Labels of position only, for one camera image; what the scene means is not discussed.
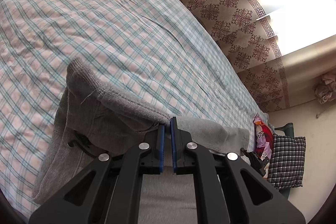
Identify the grey knit pants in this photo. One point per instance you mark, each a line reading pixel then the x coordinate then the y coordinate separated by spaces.
pixel 93 171

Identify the colourful red floral quilt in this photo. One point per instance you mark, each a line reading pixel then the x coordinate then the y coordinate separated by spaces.
pixel 264 142

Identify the plaid pink blue bedsheet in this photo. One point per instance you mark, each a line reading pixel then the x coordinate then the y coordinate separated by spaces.
pixel 155 49

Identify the green chair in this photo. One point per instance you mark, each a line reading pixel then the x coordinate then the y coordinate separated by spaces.
pixel 288 130

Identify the bundled cloth on wall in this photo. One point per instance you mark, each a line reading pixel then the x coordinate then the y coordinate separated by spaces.
pixel 325 89

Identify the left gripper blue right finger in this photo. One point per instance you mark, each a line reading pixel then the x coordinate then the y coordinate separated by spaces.
pixel 182 162

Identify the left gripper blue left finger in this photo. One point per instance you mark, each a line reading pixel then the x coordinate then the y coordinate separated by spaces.
pixel 154 159

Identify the dark checked pillow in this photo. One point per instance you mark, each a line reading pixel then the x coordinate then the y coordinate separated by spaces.
pixel 286 167

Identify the beige patterned curtain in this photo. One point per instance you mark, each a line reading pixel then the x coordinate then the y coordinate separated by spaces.
pixel 243 31

